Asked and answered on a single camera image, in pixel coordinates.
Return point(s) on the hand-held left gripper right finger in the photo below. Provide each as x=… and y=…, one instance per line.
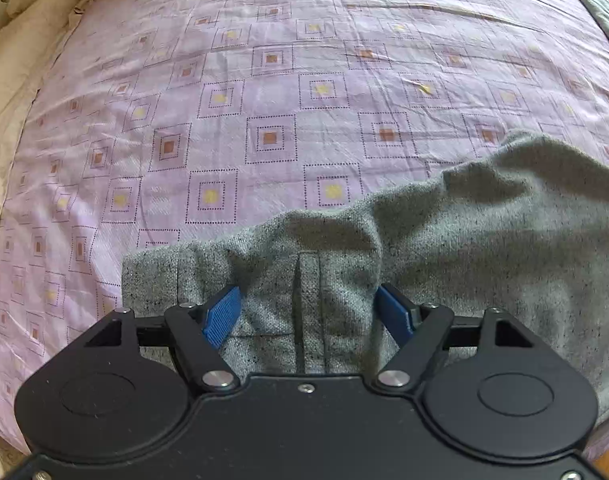
x=394, y=312

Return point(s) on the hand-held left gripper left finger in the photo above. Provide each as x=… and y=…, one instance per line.
x=222, y=316

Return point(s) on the heathered grey pants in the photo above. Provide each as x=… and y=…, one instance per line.
x=484, y=235

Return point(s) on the purple square-patterned bed sheet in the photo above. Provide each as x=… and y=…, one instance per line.
x=284, y=85

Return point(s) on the beige blanket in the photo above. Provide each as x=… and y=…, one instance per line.
x=24, y=35

